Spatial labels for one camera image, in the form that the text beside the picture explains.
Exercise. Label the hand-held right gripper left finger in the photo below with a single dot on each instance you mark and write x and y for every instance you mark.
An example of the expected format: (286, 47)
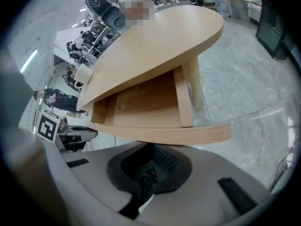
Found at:
(94, 173)

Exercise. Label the black monitor screen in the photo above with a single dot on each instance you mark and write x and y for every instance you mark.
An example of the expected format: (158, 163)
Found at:
(270, 32)

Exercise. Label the white light strip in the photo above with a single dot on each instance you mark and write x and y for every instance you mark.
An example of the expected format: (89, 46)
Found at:
(29, 60)

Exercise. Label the white cup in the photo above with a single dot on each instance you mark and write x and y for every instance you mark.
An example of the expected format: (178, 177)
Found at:
(83, 73)

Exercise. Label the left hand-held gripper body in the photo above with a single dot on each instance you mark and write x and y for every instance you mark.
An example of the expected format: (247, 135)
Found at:
(48, 127)

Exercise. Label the wooden drawer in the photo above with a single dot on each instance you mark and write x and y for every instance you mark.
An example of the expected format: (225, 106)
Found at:
(145, 107)

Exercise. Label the person's black trousers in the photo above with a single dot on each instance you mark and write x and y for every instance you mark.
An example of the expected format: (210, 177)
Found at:
(143, 194)

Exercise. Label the oval wooden table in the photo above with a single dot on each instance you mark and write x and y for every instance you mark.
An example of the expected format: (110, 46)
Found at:
(152, 43)

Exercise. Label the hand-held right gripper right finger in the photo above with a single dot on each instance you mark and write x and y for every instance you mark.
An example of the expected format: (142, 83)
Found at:
(211, 173)

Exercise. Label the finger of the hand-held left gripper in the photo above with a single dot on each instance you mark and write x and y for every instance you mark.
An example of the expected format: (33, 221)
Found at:
(84, 133)

